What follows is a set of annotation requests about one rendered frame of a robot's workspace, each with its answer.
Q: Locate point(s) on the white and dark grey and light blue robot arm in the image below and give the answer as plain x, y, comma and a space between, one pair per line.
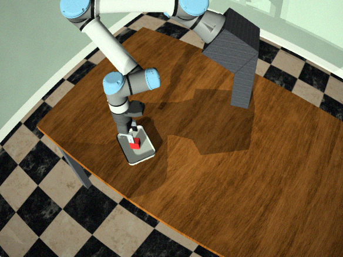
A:
131, 78

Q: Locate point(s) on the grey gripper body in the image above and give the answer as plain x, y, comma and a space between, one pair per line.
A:
123, 120

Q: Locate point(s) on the red block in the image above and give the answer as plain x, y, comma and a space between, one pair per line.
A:
136, 144

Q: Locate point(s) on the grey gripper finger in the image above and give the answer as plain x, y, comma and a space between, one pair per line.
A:
134, 125
130, 137

